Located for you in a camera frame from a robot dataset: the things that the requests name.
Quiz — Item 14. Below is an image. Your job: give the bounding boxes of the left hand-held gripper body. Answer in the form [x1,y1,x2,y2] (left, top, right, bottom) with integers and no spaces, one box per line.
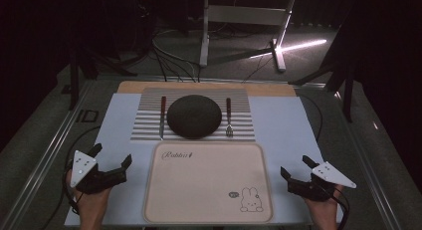
[70,149,128,195]

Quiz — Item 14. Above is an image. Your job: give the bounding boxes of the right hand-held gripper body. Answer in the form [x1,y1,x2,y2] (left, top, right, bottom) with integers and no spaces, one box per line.
[287,161,358,202]

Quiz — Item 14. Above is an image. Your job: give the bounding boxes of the black cable beside table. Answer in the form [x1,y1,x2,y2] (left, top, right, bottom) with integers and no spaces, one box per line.
[298,94,324,142]

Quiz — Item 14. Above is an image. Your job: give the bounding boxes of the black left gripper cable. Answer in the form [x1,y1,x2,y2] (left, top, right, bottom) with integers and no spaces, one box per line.
[46,124,102,230]

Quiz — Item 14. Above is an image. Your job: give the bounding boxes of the pale blue table sheet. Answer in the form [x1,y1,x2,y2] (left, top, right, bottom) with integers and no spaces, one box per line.
[64,93,344,228]

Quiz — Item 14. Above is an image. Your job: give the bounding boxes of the metal floor rail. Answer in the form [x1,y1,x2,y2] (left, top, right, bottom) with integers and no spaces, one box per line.
[332,90,404,230]
[0,80,96,230]

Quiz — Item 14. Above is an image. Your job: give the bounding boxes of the brown-handled fork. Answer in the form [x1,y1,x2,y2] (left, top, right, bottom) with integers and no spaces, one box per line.
[225,97,235,139]

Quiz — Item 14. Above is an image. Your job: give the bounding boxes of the person's left hand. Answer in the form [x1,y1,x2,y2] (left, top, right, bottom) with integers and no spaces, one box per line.
[65,169,112,222]

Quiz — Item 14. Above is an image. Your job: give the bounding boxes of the black stand legs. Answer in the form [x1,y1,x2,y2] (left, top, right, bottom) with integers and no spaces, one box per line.
[288,4,356,123]
[67,45,138,112]

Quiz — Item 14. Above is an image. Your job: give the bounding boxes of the thin black floor cable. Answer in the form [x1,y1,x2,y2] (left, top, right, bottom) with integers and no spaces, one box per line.
[241,40,278,84]

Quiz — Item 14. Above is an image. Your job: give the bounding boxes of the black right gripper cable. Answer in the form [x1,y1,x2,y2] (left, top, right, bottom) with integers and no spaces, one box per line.
[326,186,350,230]

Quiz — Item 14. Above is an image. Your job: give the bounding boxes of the person's right hand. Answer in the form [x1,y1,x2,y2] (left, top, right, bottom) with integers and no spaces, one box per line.
[303,184,344,222]

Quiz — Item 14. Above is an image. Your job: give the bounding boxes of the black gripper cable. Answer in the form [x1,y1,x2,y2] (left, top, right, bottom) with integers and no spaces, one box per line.
[46,124,102,230]
[326,186,350,230]

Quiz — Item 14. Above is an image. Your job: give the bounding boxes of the beige rabbit print mat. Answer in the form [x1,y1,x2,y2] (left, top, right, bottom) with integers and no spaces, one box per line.
[142,141,275,225]

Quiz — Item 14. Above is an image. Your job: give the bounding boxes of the grey striped placemat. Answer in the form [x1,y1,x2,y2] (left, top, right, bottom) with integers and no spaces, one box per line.
[129,87,257,142]

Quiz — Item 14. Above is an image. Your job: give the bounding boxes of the brown-handled table knife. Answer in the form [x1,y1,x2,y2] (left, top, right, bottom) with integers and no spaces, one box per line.
[158,96,168,140]

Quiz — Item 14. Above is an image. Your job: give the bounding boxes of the bundle of black floor cables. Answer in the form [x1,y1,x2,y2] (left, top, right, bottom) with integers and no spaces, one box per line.
[151,28,204,84]

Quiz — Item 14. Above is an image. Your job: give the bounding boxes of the white metal stand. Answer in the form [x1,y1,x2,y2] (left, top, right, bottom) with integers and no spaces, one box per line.
[199,0,298,73]

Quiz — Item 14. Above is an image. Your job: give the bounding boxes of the black round plate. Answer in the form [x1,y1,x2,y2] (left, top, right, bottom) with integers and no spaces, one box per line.
[165,94,224,140]

